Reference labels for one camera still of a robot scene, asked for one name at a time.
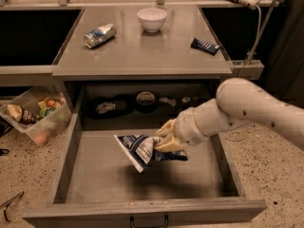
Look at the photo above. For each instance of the orange fruit in bin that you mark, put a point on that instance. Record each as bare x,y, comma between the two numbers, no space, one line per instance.
51,103

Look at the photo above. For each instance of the white bowl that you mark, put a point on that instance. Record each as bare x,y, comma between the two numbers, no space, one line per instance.
152,19

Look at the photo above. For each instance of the grey counter cabinet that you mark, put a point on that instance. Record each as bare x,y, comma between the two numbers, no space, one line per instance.
134,54

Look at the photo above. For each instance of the crushed silver blue can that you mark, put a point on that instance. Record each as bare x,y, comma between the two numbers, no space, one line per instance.
99,35

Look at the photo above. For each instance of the brown chip bag in bin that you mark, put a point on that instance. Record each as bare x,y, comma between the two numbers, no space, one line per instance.
20,114

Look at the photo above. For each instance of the black drawer handle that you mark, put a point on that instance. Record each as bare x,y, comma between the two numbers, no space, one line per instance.
149,222

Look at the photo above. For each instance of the green snack in bin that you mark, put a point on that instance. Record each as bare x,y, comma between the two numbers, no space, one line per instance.
44,112

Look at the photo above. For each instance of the grey open drawer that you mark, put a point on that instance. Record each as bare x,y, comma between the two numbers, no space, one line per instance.
97,186

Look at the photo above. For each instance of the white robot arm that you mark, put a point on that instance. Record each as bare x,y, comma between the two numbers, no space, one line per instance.
238,102

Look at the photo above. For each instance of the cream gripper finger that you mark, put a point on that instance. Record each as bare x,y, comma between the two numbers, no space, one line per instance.
166,146
165,130

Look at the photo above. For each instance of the clear plastic bin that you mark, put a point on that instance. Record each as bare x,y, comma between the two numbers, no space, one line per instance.
34,100

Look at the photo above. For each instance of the blue chip bag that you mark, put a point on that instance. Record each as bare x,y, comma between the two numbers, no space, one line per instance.
140,149

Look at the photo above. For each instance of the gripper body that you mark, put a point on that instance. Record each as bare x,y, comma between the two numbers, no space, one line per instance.
189,125

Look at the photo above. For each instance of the dark blue snack bar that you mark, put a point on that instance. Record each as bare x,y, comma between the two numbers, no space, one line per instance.
204,46

